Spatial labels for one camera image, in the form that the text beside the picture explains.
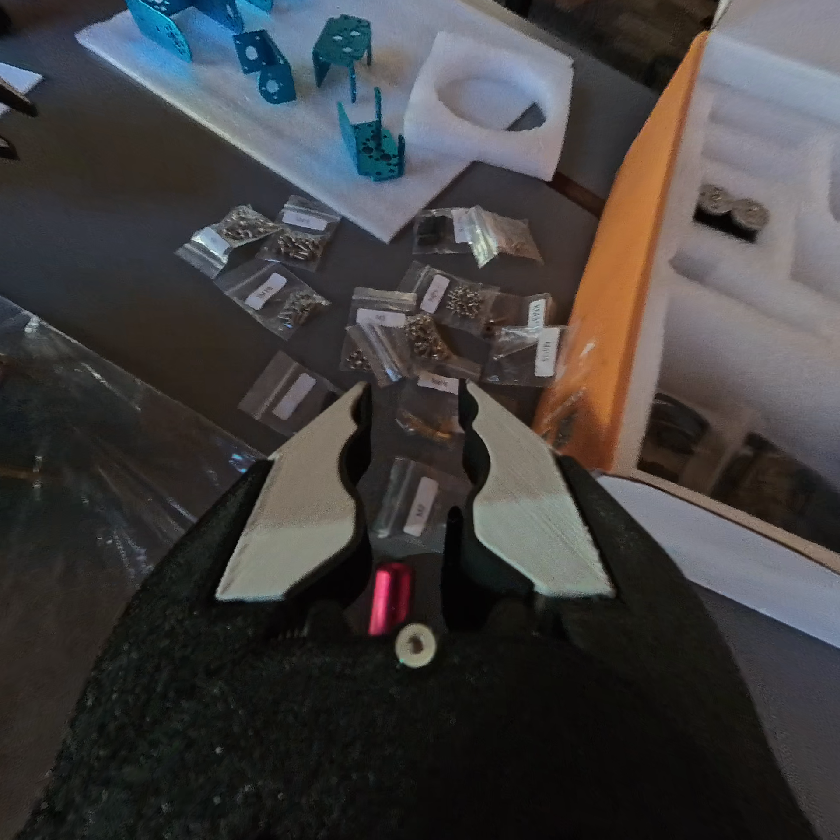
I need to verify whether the orange white cardboard box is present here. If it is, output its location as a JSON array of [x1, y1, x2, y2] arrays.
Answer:
[[530, 0, 840, 631]]

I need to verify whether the short blue U bracket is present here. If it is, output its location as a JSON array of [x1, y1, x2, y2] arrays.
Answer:
[[336, 87, 406, 182]]

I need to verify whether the large clear plastic bag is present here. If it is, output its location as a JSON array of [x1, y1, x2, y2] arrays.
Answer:
[[0, 294, 270, 657]]

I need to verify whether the pile of small parts bags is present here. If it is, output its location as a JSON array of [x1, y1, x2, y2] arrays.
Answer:
[[174, 193, 573, 460]]

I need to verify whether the white foam sheet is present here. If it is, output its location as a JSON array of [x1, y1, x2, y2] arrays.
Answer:
[[74, 0, 500, 240]]

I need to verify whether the clear screw bag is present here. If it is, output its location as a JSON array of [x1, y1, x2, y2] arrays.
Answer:
[[371, 457, 439, 540]]

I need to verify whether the white foam ring block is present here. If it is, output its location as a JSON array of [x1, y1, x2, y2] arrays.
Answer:
[[403, 29, 575, 181]]

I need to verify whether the silver metal disc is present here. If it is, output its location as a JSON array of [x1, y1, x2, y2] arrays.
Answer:
[[696, 184, 735, 221], [727, 196, 770, 244]]

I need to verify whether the red screwdriver handle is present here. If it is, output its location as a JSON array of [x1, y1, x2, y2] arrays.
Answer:
[[367, 561, 416, 639]]

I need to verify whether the teal multi-hole bracket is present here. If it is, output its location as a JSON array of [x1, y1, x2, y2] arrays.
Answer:
[[311, 16, 372, 104]]

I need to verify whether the white foam box insert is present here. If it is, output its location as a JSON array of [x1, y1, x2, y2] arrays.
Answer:
[[659, 29, 840, 526]]

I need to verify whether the small blue angled bracket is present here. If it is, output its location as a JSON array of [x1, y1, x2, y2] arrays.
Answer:
[[234, 29, 298, 107]]

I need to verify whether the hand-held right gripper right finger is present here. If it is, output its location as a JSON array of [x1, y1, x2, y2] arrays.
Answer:
[[446, 381, 618, 599]]

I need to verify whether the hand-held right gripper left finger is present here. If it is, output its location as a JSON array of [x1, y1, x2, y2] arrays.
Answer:
[[214, 382, 375, 603]]

